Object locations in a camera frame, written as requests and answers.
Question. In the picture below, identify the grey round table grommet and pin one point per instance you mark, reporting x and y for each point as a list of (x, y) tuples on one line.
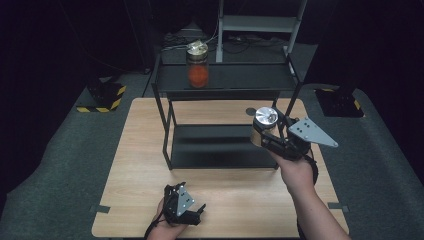
[(250, 111)]

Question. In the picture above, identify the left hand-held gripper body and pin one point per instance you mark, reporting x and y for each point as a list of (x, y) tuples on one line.
[(181, 206)]

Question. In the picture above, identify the black metal shelf rack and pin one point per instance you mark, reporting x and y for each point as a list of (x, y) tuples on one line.
[(220, 143)]

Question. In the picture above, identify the black yellow striped base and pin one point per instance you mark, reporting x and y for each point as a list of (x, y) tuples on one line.
[(340, 103), (105, 96)]

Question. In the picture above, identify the person's right hand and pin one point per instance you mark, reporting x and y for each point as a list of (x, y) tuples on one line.
[(295, 173)]

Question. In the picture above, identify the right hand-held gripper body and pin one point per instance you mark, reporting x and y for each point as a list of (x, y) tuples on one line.
[(310, 133)]

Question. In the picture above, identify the grey tape strip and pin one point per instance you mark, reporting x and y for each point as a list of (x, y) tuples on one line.
[(338, 207), (100, 209)]

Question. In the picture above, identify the grey metal stand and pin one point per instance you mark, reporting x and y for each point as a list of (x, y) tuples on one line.
[(256, 23)]

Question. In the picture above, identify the glass jar with orange contents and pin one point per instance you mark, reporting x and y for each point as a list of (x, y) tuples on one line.
[(198, 73)]

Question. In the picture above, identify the person's left hand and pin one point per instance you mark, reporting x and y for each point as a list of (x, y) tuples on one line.
[(165, 230)]

